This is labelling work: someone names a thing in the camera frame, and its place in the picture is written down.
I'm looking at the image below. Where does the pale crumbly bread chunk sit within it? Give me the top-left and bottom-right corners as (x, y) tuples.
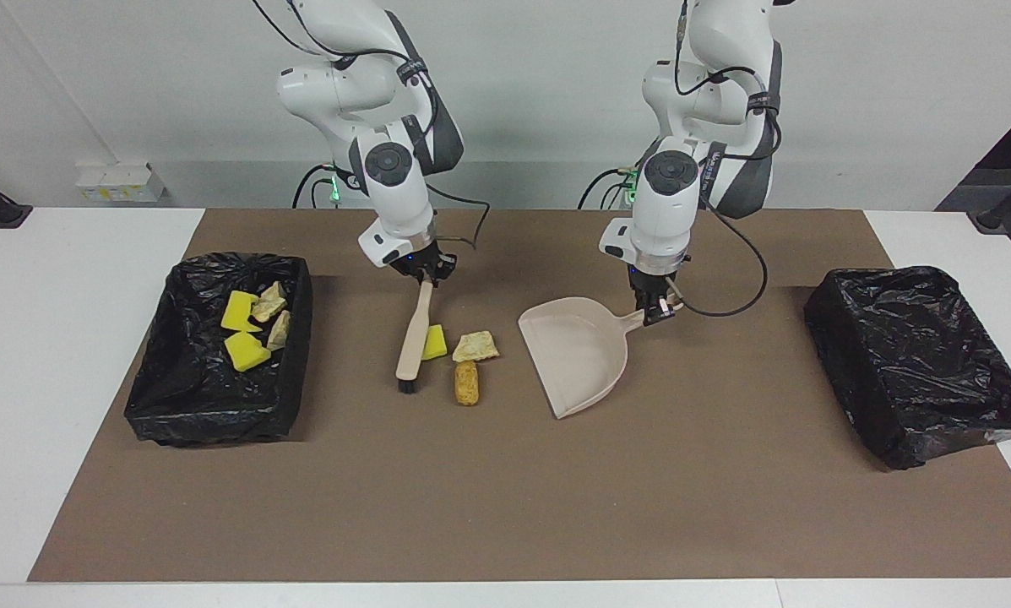
(452, 330), (500, 364)
(252, 281), (288, 323)

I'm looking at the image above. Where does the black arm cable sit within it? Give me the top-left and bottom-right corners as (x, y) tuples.
(252, 0), (493, 254)
(674, 0), (769, 319)

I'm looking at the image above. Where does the brown bread roll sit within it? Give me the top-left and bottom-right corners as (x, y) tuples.
(454, 361), (481, 407)

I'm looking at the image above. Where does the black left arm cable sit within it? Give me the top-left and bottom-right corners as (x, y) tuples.
(674, 0), (769, 319)

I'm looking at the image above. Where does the white wall socket box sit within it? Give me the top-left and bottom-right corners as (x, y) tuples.
(76, 162), (166, 204)

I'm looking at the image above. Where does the beige hand brush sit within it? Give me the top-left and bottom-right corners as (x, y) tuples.
(395, 280), (435, 395)

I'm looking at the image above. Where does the black right base cable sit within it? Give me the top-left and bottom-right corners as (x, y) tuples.
(292, 163), (362, 210)

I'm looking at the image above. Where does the black left base cable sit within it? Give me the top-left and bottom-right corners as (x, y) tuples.
(579, 167), (641, 210)

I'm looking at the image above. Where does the green and yellow sponge piece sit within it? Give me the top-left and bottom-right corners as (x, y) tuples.
(224, 331), (272, 373)

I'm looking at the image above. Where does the large yellow sponge piece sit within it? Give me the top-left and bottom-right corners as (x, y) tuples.
(220, 290), (263, 333)

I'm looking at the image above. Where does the black bag lined bin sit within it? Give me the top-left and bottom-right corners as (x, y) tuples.
(803, 266), (1011, 471)
(123, 252), (315, 448)

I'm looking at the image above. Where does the black base cable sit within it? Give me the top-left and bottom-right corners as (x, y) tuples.
(579, 167), (641, 210)
(292, 163), (362, 210)

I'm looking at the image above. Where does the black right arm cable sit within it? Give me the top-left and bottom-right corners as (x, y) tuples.
(252, 0), (493, 254)

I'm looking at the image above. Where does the beige plastic dustpan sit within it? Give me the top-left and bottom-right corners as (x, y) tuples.
(518, 296), (648, 421)

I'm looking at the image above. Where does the brown table mat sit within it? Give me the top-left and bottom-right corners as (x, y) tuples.
(28, 209), (1011, 584)

